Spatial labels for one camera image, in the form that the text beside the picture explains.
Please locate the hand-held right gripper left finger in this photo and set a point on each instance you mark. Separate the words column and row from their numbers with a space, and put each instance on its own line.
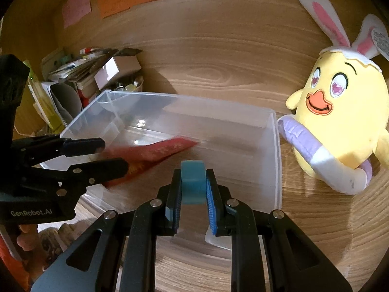
column 173, row 206

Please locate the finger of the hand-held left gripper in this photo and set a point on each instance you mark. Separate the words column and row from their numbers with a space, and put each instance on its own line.
column 82, row 146
column 100, row 170

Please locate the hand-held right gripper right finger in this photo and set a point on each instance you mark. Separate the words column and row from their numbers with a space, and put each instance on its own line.
column 211, row 206

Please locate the blue tape roll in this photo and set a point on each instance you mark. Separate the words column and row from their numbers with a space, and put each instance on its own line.
column 193, row 182

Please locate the red foil packet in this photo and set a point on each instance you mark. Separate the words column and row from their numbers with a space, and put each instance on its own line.
column 158, row 151

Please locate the clear plastic storage bin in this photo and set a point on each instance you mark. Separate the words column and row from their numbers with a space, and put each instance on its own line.
column 231, row 146

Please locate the person's left hand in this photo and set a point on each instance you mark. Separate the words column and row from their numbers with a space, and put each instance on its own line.
column 28, row 237

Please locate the green spray bottle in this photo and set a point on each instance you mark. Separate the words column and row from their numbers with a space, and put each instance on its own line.
column 45, row 106

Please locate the stack of books and papers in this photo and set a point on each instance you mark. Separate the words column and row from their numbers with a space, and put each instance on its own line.
column 76, row 67

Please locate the small cardboard box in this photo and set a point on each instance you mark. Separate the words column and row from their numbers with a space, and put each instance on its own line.
column 117, row 70

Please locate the pink paper note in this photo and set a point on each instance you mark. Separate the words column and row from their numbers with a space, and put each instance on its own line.
column 76, row 6

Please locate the orange cloth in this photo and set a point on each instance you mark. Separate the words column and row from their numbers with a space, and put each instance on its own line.
column 16, row 264

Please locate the yellow chick plush toy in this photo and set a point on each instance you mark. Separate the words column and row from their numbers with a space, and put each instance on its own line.
column 343, row 121

